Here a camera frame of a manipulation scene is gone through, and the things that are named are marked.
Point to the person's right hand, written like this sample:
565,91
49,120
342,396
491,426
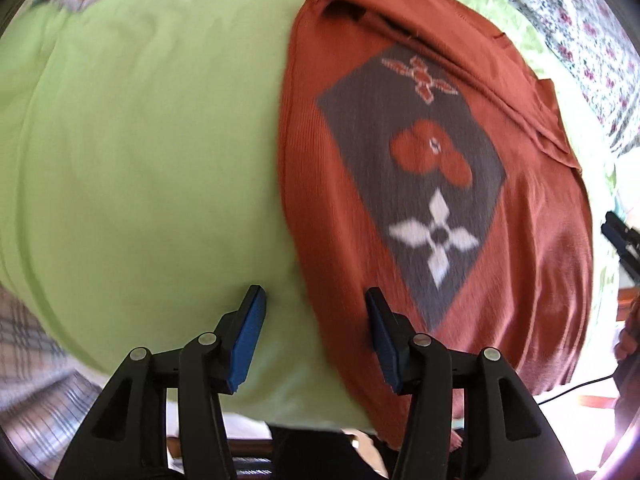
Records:
627,345

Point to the dark cloth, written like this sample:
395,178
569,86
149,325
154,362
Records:
305,452

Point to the floral bed sheet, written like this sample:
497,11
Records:
575,20

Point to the plaid cloth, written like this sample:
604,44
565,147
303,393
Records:
35,360

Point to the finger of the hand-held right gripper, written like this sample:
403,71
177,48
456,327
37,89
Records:
622,245

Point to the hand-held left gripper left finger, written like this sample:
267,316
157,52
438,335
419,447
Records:
246,342

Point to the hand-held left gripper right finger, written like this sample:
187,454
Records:
386,347

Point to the light green bed sheet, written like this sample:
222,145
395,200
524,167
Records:
150,160

